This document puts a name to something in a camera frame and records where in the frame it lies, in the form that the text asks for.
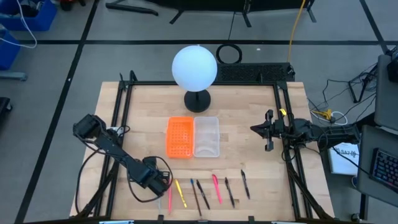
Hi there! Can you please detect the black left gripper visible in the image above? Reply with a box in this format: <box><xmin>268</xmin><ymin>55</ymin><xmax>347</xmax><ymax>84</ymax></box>
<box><xmin>143</xmin><ymin>167</ymin><xmax>173</xmax><ymax>198</ymax></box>

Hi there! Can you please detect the white looped cable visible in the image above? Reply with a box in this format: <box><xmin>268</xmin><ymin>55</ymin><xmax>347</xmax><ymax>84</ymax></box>
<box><xmin>330</xmin><ymin>110</ymin><xmax>348</xmax><ymax>125</ymax></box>

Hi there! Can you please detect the orange perforated box lid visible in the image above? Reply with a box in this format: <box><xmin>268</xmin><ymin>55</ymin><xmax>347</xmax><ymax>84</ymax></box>
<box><xmin>165</xmin><ymin>116</ymin><xmax>195</xmax><ymax>159</ymax></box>

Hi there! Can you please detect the black perforated computer case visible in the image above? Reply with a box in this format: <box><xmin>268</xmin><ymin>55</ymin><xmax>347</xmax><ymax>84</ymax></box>
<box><xmin>216</xmin><ymin>62</ymin><xmax>295</xmax><ymax>83</ymax></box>

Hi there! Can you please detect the grey desk with keyboard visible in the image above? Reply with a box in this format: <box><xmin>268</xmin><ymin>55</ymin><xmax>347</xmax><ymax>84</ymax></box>
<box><xmin>356</xmin><ymin>124</ymin><xmax>398</xmax><ymax>200</ymax></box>

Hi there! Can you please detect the yellow cable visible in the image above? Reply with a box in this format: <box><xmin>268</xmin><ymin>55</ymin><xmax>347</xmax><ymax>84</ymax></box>
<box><xmin>286</xmin><ymin>0</ymin><xmax>307</xmax><ymax>62</ymax></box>

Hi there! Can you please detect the black backlit keyboard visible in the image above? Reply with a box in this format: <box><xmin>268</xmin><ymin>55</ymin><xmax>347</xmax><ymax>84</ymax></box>
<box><xmin>369</xmin><ymin>147</ymin><xmax>398</xmax><ymax>194</ymax></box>

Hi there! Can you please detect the black stand base with legs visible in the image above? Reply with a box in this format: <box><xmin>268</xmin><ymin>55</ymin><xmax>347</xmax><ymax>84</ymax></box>
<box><xmin>146</xmin><ymin>0</ymin><xmax>317</xmax><ymax>28</ymax></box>

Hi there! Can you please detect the black pen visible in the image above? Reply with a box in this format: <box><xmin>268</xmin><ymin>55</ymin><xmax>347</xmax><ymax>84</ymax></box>
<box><xmin>240</xmin><ymin>169</ymin><xmax>251</xmax><ymax>200</ymax></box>
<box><xmin>224</xmin><ymin>177</ymin><xmax>236</xmax><ymax>209</ymax></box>
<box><xmin>196</xmin><ymin>179</ymin><xmax>211</xmax><ymax>210</ymax></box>

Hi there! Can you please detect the white globe table lamp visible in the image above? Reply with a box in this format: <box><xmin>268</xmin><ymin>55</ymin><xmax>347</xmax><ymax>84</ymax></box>
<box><xmin>171</xmin><ymin>45</ymin><xmax>218</xmax><ymax>113</ymax></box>

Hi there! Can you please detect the pink highlighter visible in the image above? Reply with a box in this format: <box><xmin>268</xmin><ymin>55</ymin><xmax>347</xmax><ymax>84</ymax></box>
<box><xmin>211</xmin><ymin>174</ymin><xmax>223</xmax><ymax>205</ymax></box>

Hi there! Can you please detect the grey metal rail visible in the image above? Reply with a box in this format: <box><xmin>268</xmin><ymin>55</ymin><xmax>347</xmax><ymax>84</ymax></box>
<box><xmin>0</xmin><ymin>71</ymin><xmax>28</xmax><ymax>82</ymax></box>

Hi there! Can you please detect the yellow power plug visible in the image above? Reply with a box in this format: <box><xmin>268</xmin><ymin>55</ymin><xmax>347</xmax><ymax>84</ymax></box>
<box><xmin>312</xmin><ymin>108</ymin><xmax>333</xmax><ymax>121</ymax></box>

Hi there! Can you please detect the brown pencil with blue cap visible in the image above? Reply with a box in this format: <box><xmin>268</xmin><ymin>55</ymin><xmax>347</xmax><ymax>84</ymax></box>
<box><xmin>190</xmin><ymin>178</ymin><xmax>203</xmax><ymax>218</ymax></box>

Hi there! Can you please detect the black bar on floor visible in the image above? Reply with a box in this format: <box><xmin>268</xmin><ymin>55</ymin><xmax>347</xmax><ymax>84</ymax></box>
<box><xmin>104</xmin><ymin>2</ymin><xmax>159</xmax><ymax>17</ymax></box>

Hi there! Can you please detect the grey side desk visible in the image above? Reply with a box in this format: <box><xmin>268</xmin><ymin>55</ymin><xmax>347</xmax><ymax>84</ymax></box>
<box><xmin>374</xmin><ymin>54</ymin><xmax>398</xmax><ymax>131</ymax></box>

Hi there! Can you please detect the black floor object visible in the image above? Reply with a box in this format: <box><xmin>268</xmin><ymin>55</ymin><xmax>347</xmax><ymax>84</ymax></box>
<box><xmin>0</xmin><ymin>97</ymin><xmax>13</xmax><ymax>114</ymax></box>

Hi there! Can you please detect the black tripod stand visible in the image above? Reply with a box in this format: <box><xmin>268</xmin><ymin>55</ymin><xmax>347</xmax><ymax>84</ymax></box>
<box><xmin>348</xmin><ymin>73</ymin><xmax>379</xmax><ymax>103</ymax></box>

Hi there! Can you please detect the black metal table frame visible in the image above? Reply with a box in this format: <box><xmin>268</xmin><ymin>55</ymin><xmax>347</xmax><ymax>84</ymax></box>
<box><xmin>73</xmin><ymin>70</ymin><xmax>335</xmax><ymax>224</ymax></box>

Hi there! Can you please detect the black desk device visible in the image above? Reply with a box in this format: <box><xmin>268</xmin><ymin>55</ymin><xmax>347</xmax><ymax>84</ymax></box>
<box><xmin>386</xmin><ymin>46</ymin><xmax>398</xmax><ymax>83</ymax></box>

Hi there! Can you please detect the large blue storage bin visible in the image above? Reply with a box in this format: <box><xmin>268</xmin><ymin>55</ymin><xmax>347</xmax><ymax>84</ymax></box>
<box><xmin>0</xmin><ymin>0</ymin><xmax>58</xmax><ymax>32</ymax></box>

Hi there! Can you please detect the black and red cart base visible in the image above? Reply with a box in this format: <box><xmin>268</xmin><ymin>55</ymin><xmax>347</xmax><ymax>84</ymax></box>
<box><xmin>58</xmin><ymin>0</ymin><xmax>86</xmax><ymax>12</ymax></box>

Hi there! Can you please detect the coiled black cable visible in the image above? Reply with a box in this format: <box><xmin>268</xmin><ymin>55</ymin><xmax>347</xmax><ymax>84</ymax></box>
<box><xmin>216</xmin><ymin>43</ymin><xmax>243</xmax><ymax>65</ymax></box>

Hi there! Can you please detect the yellow highlighter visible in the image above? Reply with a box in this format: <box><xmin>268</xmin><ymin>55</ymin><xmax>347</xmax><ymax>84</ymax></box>
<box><xmin>174</xmin><ymin>179</ymin><xmax>188</xmax><ymax>208</ymax></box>

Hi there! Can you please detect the clear plastic supply box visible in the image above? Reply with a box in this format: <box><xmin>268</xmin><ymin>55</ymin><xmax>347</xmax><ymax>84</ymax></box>
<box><xmin>193</xmin><ymin>116</ymin><xmax>221</xmax><ymax>158</ymax></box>

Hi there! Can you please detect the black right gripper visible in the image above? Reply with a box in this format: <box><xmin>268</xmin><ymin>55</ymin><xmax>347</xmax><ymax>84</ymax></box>
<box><xmin>249</xmin><ymin>109</ymin><xmax>286</xmax><ymax>152</ymax></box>

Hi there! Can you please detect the white paper booklet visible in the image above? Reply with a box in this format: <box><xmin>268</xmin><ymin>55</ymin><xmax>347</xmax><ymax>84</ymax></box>
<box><xmin>328</xmin><ymin>141</ymin><xmax>360</xmax><ymax>177</ymax></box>

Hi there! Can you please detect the thin black floor cable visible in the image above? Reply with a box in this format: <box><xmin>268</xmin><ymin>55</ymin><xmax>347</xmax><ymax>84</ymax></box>
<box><xmin>228</xmin><ymin>11</ymin><xmax>236</xmax><ymax>41</ymax></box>

